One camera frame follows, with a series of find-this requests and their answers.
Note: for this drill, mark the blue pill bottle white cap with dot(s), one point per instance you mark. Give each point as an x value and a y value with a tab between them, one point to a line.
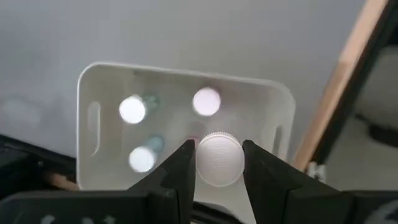
142	158

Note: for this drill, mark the salmon pill bottle white cap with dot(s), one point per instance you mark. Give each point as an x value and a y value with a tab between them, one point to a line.
220	158

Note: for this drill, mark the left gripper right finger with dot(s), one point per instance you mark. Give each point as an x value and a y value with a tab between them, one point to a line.
264	186

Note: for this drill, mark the clear plastic bin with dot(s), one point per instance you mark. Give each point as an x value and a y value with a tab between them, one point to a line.
174	84

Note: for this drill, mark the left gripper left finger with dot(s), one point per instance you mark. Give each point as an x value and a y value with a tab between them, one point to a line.
174	186

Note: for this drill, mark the green pill bottle white cap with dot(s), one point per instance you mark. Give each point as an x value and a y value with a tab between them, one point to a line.
132	109

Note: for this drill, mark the grey table mat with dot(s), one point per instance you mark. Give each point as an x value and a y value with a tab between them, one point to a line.
186	31

